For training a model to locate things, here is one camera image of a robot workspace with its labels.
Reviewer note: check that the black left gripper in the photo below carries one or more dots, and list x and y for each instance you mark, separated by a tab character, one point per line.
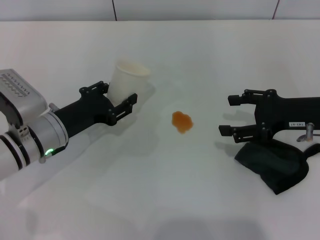
82	115

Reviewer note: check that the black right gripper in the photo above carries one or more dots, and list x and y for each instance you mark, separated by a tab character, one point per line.
287	112

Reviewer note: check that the white paper cup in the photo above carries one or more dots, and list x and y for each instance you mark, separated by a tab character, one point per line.
127	82

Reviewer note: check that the dark blue rag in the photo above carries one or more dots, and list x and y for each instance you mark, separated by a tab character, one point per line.
275	165

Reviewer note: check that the brown water stain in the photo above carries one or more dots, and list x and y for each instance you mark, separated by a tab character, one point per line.
182	122

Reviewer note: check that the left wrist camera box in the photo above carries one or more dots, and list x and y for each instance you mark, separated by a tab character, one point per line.
22	97

